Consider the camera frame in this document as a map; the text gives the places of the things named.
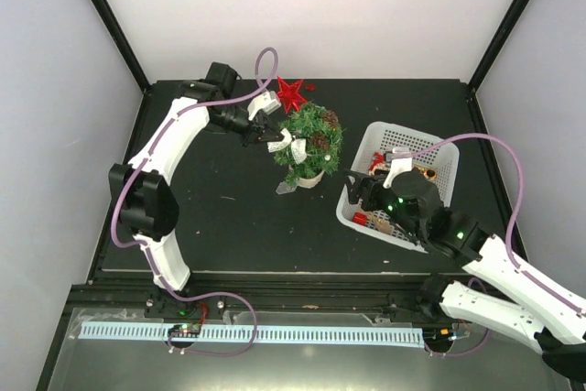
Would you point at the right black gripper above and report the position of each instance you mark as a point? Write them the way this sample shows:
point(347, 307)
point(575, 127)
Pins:
point(371, 184)

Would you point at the circuit board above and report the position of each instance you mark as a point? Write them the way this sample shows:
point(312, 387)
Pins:
point(445, 334)
point(185, 330)

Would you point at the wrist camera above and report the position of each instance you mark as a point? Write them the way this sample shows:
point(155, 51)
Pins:
point(398, 160)
point(266, 102)

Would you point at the white tree pot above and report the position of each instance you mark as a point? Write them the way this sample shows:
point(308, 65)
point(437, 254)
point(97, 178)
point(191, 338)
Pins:
point(309, 183)

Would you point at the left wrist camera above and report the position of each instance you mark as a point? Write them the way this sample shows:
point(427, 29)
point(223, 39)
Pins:
point(266, 102)

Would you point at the white slotted cable duct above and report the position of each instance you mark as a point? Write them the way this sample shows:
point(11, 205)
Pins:
point(265, 334)

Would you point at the clear battery box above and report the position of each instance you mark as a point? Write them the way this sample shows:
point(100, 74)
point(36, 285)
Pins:
point(285, 188)

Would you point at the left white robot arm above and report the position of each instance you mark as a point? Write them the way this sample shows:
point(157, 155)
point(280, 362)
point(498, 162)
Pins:
point(146, 212)

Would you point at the brown pine cone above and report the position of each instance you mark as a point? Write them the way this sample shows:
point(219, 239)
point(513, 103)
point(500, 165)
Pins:
point(330, 118)
point(320, 142)

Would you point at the red star ornament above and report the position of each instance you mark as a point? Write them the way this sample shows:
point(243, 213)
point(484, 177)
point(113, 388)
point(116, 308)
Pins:
point(289, 94)

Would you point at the red gift box ornament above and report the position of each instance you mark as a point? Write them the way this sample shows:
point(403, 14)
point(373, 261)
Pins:
point(360, 218)

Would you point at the silver glitter ornament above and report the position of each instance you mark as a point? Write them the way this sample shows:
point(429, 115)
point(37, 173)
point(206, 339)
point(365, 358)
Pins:
point(296, 145)

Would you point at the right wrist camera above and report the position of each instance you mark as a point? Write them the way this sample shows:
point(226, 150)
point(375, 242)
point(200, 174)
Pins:
point(398, 160)

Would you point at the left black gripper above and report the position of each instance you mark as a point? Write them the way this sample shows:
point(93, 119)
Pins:
point(255, 132)

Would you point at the red ribbon ornament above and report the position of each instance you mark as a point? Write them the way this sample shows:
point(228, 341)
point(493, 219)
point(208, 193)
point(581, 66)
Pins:
point(378, 163)

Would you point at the right circuit board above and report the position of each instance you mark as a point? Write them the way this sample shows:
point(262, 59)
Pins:
point(445, 334)

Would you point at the left circuit board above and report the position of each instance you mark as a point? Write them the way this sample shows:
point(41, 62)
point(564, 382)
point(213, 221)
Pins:
point(185, 330)

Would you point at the small green christmas tree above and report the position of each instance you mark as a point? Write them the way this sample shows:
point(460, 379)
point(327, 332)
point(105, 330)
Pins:
point(304, 123)

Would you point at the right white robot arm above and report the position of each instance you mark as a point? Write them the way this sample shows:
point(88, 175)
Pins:
point(537, 311)

